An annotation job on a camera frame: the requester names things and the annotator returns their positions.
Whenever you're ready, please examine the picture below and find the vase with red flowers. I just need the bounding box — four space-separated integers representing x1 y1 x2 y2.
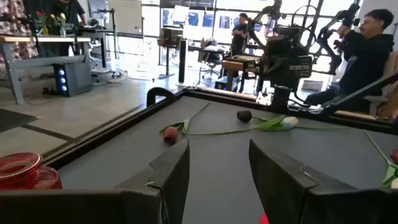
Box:
34 11 50 36

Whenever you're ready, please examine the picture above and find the wooden desk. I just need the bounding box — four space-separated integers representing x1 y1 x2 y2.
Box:
221 54 265 93

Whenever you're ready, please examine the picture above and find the office chair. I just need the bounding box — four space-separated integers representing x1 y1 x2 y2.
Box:
198 37 225 79

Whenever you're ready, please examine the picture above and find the computer tower with blue lights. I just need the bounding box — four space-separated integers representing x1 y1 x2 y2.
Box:
52 60 93 97

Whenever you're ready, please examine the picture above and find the person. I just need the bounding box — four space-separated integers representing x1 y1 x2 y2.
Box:
51 0 88 57
303 8 396 108
230 12 249 57

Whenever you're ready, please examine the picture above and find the black mesh box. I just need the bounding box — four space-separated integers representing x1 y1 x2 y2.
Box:
157 27 184 49

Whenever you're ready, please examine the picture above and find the black standing pillar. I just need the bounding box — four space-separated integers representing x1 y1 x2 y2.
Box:
177 39 188 85

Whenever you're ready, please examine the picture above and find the white board panel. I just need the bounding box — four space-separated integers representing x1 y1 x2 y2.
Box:
107 0 144 35

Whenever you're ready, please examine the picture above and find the black frame strut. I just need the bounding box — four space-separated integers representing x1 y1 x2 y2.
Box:
320 70 398 116

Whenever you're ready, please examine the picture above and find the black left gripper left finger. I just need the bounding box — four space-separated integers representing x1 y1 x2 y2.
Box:
0 139 191 224

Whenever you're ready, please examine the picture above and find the wooden top workbench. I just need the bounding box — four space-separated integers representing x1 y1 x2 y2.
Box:
0 35 91 105

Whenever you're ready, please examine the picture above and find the pink patterned fabric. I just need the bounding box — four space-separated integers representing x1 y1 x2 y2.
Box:
0 0 39 80

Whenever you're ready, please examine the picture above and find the red ribbed glass vase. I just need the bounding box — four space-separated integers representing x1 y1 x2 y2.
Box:
0 152 63 191

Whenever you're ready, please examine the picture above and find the black table border frame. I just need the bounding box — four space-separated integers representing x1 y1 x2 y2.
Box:
42 86 398 170

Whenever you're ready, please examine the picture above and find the vase with yellow flowers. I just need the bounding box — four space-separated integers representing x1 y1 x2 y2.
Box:
49 12 68 37

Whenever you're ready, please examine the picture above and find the black hook handle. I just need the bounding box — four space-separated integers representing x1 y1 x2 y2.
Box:
146 86 176 108

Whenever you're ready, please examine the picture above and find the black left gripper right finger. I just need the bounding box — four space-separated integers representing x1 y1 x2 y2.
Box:
248 139 398 224

